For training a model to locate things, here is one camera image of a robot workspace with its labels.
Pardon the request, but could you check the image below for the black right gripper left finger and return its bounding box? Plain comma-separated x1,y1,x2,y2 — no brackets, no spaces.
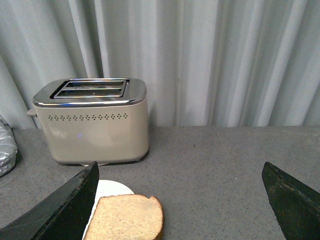
0,162,99,240

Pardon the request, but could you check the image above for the beige two-slot toaster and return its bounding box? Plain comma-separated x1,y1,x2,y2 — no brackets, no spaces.
28,78,150,165

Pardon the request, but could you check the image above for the grey pleated curtain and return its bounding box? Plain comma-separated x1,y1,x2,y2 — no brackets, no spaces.
0,0,320,129

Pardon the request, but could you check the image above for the silver quilted oven mitt top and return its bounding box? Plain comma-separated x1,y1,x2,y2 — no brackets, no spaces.
0,116,18,177

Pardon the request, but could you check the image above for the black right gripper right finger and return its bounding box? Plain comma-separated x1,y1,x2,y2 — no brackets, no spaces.
261,162,320,240

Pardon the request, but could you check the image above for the brown bread slice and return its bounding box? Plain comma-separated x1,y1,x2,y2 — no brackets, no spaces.
84,194,165,240

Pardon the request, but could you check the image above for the white round plate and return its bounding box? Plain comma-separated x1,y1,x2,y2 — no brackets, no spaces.
82,180,134,240

